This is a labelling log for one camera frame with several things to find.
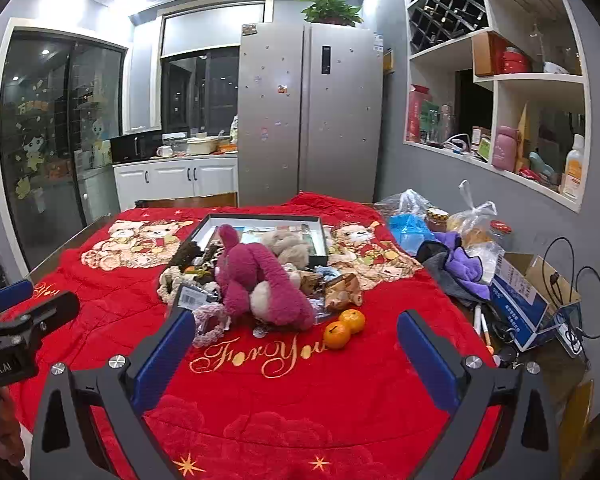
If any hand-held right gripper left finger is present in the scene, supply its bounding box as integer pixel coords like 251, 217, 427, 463
30, 305, 198, 480

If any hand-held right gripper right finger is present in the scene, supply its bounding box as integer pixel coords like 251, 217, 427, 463
396, 310, 563, 480

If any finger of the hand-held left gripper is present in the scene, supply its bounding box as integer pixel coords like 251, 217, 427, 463
0, 291, 81, 350
0, 279, 35, 323

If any pink plush toy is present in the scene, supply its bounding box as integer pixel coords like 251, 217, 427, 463
215, 224, 317, 332

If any black tray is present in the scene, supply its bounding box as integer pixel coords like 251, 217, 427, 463
178, 213, 329, 268

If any person's left hand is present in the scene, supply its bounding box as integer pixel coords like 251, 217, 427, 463
0, 390, 28, 480

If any pink crocheted heart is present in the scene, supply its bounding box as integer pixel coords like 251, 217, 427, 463
192, 304, 231, 347

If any white pen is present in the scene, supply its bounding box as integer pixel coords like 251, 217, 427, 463
475, 305, 493, 348

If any white crocheted garland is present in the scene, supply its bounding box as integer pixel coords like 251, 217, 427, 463
158, 265, 221, 306

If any orange tangerine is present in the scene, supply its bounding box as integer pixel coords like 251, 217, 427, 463
339, 309, 367, 335
323, 321, 352, 351

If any grey cloth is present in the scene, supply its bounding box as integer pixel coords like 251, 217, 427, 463
416, 241, 481, 306

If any purple cloth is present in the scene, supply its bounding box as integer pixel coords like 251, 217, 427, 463
432, 231, 486, 286

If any dark brown crocheted piece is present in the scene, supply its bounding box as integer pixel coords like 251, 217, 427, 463
169, 241, 203, 273

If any blue white cardboard box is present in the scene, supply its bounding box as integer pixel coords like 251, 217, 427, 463
490, 251, 581, 352

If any brown snack packet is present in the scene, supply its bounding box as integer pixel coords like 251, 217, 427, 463
324, 274, 363, 310

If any red printed blanket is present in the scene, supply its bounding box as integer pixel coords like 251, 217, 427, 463
7, 192, 503, 480

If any blue plastic bag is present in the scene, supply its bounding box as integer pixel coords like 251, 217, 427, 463
387, 212, 436, 256

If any clear bag with bread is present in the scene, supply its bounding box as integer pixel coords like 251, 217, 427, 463
447, 180, 506, 286

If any glass jar gold lid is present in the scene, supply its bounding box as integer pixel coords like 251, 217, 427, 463
424, 208, 450, 233

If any glass jar red lid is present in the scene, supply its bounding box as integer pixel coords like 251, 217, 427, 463
487, 220, 513, 251

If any clear plastic bag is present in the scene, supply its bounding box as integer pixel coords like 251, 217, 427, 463
375, 190, 431, 218

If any glass sliding door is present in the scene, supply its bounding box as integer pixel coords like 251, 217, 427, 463
0, 19, 130, 271

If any beige plush bear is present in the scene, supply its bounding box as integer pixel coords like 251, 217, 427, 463
261, 230, 311, 273

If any white kitchen cabinet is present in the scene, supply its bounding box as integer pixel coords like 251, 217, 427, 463
112, 156, 240, 211

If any black microwave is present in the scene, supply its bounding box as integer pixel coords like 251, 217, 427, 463
110, 130, 163, 163

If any cream cooking pot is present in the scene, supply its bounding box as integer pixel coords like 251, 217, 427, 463
186, 136, 218, 156

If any teal ceramic figurine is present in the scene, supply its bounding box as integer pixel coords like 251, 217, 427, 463
529, 152, 556, 181

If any clear glass bottle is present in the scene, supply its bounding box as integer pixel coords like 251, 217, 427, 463
440, 105, 456, 143

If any white bottle orange label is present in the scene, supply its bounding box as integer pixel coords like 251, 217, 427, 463
560, 134, 586, 198

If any red gift box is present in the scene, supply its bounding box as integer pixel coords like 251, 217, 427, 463
406, 85, 433, 142

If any silver refrigerator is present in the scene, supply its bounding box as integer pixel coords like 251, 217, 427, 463
237, 22, 385, 207

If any dark window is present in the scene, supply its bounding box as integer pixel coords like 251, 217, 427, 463
160, 47, 241, 133

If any red canister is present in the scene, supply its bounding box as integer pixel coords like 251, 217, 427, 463
502, 47, 532, 75

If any orange brown box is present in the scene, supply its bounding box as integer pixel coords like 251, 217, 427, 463
472, 31, 508, 77

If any white roller blind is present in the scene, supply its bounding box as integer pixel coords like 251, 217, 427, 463
161, 2, 266, 56

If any potted green plant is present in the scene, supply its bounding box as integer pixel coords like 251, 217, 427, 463
300, 0, 365, 27

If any black cable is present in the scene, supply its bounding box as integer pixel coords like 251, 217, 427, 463
542, 236, 600, 358

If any white wall shelf unit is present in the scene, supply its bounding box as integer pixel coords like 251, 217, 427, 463
402, 0, 593, 213

